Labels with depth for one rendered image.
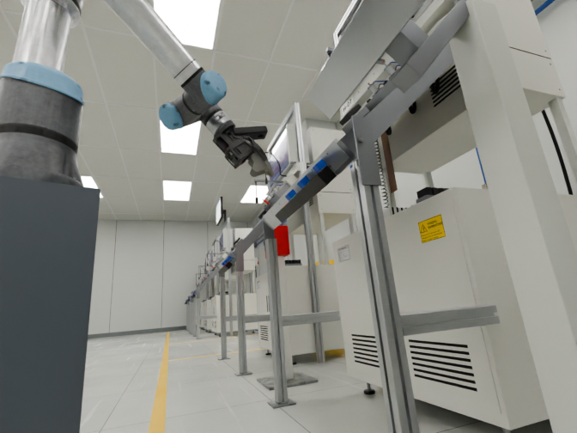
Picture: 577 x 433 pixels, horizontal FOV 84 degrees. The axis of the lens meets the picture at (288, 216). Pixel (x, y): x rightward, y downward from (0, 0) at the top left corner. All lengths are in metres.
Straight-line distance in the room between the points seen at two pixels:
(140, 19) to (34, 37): 0.22
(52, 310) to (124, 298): 8.95
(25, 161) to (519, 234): 0.72
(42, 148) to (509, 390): 1.02
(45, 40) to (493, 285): 1.16
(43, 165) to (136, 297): 8.90
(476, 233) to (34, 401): 0.92
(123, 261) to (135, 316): 1.46
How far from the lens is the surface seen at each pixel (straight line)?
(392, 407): 0.71
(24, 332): 0.54
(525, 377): 0.99
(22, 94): 0.67
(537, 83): 1.49
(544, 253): 0.55
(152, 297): 9.42
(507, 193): 0.58
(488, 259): 0.96
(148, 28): 0.92
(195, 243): 9.62
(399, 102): 0.96
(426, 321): 0.74
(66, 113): 0.67
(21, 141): 0.63
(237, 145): 1.01
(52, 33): 0.94
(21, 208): 0.56
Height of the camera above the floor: 0.35
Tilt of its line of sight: 16 degrees up
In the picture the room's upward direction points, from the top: 5 degrees counter-clockwise
